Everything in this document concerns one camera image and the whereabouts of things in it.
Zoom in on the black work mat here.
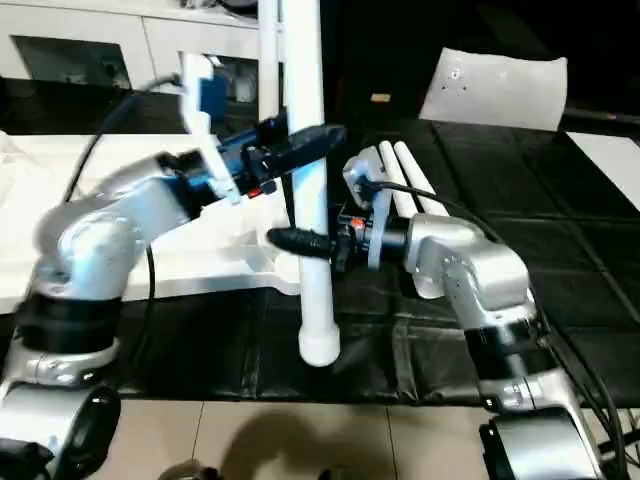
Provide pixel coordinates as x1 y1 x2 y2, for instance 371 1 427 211
0 75 640 406

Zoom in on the white plastic table leg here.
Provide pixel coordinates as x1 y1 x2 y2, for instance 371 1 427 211
393 141 454 220
377 142 427 222
282 0 344 370
256 0 285 124

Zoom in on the white glass-door cabinet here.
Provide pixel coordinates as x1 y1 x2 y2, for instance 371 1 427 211
0 0 332 112

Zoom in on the white sheet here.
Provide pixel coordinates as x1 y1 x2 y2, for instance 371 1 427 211
564 130 640 212

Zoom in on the black cabinet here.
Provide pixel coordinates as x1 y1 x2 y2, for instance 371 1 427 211
320 0 640 126

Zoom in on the white flat panel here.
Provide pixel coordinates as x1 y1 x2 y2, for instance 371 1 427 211
417 47 570 132

